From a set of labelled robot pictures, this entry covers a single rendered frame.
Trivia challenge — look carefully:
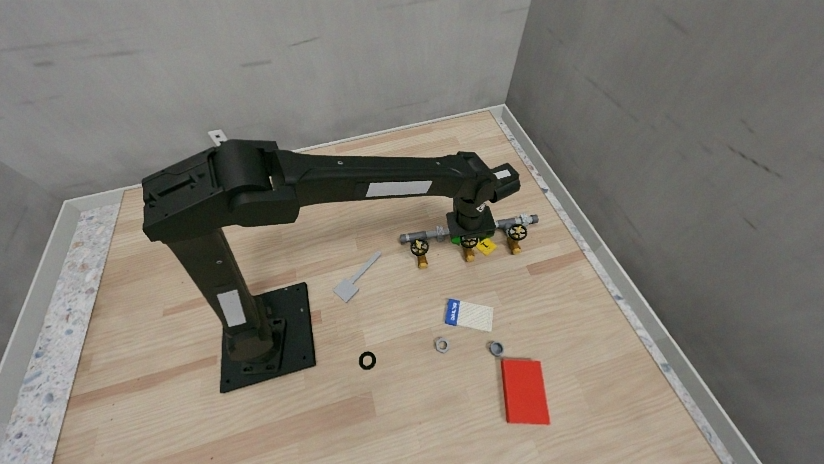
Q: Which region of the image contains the grey hex nut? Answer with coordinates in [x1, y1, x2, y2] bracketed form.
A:
[436, 338, 450, 354]

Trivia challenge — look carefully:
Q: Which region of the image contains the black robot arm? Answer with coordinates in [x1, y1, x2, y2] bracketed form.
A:
[141, 139, 520, 375]

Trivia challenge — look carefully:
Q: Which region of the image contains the black rubber ring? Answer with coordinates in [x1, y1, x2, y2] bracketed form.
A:
[359, 351, 376, 370]

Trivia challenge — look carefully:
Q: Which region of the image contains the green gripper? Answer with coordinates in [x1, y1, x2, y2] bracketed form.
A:
[446, 206, 496, 246]

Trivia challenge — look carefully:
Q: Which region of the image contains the red rectangular block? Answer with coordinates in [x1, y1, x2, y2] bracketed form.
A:
[501, 359, 551, 425]

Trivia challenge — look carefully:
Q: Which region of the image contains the yellow number tag with gold chain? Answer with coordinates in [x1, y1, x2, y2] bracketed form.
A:
[475, 239, 497, 256]

